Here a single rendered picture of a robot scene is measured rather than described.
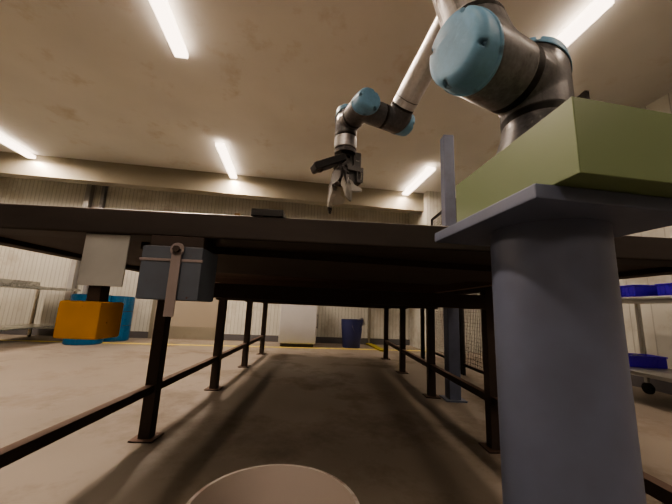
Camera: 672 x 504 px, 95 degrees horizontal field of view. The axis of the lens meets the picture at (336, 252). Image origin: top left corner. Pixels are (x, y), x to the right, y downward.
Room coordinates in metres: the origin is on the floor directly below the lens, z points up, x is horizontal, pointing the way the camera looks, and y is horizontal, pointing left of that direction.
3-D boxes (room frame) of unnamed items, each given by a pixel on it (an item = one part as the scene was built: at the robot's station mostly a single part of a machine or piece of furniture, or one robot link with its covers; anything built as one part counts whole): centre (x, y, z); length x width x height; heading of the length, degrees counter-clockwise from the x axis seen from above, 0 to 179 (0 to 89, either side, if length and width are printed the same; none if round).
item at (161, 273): (0.72, 0.37, 0.77); 0.14 x 0.11 x 0.18; 92
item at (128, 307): (5.33, 3.88, 0.39); 1.06 x 0.64 x 0.77; 8
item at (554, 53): (0.51, -0.35, 1.13); 0.13 x 0.12 x 0.14; 115
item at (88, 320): (0.72, 0.55, 0.74); 0.09 x 0.08 x 0.24; 92
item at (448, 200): (2.75, -1.03, 1.20); 0.17 x 0.17 x 2.40; 2
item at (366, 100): (0.86, -0.07, 1.32); 0.11 x 0.11 x 0.08; 25
